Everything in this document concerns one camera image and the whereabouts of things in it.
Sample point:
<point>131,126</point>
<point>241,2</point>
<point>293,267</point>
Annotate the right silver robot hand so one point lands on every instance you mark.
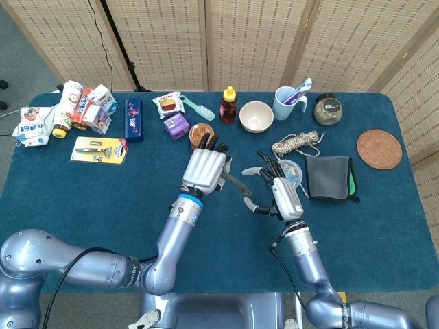
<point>288,200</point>

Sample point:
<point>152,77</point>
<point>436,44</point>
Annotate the glass jar with black lid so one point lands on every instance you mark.
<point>328,114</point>

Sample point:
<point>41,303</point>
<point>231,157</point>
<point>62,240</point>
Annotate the light blue mug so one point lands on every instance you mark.
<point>283,109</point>

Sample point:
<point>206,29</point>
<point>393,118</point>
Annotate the yellow floor tape strip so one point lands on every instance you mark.
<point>342,295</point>

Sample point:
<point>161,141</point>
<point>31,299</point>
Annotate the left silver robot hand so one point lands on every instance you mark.
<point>204,169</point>

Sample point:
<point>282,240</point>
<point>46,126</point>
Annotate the white metal table leg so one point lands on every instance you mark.
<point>297,317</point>

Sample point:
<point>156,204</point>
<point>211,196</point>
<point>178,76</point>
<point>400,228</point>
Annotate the grey cloth with green edge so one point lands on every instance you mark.
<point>327,178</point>

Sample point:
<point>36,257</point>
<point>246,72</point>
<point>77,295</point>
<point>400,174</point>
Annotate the clear tub of binder clips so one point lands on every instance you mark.
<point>295,171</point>

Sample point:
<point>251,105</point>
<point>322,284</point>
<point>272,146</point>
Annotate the clear jar of rubber bands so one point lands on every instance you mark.
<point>197,132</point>

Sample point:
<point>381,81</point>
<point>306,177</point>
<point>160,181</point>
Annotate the large white metal bracket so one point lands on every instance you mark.
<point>149,318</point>

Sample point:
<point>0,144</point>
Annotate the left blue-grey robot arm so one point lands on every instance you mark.
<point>175,236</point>

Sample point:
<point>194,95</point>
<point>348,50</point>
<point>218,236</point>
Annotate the purple toothbrush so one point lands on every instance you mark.
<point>291,97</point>

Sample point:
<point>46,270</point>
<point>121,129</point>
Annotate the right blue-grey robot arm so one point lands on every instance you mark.
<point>308,264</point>

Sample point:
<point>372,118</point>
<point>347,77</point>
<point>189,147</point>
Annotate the white bottle with yellow cap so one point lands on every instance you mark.
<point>68,103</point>

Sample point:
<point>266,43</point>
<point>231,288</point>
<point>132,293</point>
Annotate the dark blue rectangular box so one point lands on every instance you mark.
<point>133,120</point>

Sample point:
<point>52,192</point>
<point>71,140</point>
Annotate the blue felt table cover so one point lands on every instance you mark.
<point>85,205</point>

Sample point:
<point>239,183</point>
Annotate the white bag with blue print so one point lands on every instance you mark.
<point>32,128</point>

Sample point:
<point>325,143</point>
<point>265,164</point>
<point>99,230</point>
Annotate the black caster wheel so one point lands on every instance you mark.
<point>2,105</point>
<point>3,84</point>

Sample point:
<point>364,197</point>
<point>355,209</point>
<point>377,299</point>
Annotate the beige bowl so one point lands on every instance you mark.
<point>255,118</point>

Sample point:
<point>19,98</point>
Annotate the round woven brown coaster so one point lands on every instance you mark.
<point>379,149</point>

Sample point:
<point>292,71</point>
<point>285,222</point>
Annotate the white snack packet burger picture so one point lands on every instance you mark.
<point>168,104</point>

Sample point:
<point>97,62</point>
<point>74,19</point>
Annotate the razor in yellow blister pack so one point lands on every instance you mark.
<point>99,150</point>

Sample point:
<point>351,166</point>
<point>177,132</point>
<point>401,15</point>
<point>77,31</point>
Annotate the black tripod stand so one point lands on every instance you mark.
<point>118,41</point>

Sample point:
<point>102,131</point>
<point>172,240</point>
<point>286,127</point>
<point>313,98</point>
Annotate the small purple box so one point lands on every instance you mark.
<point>175,126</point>

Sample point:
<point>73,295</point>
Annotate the mint green scrubbing brush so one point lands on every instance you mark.
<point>202,110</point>

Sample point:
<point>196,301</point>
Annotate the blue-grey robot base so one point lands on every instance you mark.
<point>212,312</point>

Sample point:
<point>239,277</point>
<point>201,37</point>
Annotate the white and purple carton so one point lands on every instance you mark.
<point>97,120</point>

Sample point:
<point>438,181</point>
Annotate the honey bottle with yellow cap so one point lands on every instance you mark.
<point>228,111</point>

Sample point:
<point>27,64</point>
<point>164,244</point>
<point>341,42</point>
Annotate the bamboo folding screen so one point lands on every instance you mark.
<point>254,44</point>

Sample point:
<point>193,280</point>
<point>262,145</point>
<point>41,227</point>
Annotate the white and blue milk carton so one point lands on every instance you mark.
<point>106,101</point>

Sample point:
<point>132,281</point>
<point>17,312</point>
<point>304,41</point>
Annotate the small white metal bracket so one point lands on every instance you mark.
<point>291,325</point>

